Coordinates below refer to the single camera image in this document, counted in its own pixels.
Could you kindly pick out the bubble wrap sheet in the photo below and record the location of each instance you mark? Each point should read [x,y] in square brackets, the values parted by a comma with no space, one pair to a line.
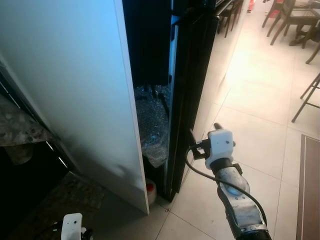
[150,125]

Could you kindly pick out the white fridge body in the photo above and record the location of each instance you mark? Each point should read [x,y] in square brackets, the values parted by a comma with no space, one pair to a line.
[65,75]

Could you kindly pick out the dark wooden chair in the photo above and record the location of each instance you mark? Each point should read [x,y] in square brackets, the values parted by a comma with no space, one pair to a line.
[295,15]

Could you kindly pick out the granite counter with dark cabinet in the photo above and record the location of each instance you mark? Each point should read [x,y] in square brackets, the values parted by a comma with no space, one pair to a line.
[20,131]

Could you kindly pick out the patterned floor mat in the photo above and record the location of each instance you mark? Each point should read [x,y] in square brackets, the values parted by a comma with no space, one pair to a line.
[65,205]

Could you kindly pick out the small red object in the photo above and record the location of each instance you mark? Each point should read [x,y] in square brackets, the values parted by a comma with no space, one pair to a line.
[251,5]

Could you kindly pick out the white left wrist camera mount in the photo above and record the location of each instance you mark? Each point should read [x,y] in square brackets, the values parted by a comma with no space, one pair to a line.
[73,226]

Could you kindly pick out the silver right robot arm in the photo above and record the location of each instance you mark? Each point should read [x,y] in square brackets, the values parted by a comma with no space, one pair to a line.
[240,200]

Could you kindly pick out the brown floor mat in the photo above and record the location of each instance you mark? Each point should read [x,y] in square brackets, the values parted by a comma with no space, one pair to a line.
[310,190]

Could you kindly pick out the white jug red cap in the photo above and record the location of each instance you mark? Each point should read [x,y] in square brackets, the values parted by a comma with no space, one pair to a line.
[150,192]

